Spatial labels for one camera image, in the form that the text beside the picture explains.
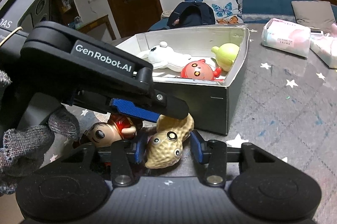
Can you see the grey pillow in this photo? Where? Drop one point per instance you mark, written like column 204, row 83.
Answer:
column 313, row 13

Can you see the butterfly print pillow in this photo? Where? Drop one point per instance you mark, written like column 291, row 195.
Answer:
column 223, row 7

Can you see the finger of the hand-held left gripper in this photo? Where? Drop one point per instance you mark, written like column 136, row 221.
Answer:
column 134, row 110
column 173, row 108

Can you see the dark backpack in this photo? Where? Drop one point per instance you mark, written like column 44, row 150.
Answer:
column 192, row 15

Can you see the grey cardboard box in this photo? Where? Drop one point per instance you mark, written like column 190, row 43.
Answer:
column 218, row 108

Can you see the wooden side table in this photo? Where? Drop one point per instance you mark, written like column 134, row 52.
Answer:
column 97, row 25

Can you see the white plush dog toy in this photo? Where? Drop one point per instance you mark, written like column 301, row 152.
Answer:
column 168, row 58

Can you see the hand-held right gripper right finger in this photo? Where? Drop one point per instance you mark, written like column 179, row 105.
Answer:
column 196, row 148

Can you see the beige cloth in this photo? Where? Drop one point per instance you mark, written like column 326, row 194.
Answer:
column 166, row 14

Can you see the red-hatted figurine toy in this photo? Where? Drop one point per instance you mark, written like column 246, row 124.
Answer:
column 105, row 134

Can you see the small white device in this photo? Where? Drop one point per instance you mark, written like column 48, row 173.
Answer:
column 317, row 32

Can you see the blue sofa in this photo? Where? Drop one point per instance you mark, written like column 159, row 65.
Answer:
column 263, row 6

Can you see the person's left hand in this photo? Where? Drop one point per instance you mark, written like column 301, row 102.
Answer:
column 26, row 145

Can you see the star-printed table cover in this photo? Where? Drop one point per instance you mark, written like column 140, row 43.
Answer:
column 276, row 108

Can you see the pink white tissue pack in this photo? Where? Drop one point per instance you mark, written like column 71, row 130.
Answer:
column 284, row 39
column 326, row 50

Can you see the green round toy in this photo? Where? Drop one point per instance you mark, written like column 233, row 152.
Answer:
column 226, row 55

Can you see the tan peanut toy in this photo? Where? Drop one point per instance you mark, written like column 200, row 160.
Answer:
column 163, row 150

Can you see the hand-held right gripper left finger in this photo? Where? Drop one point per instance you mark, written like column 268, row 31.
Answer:
column 140, row 147

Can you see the red round toy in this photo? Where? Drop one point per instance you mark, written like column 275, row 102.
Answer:
column 196, row 71

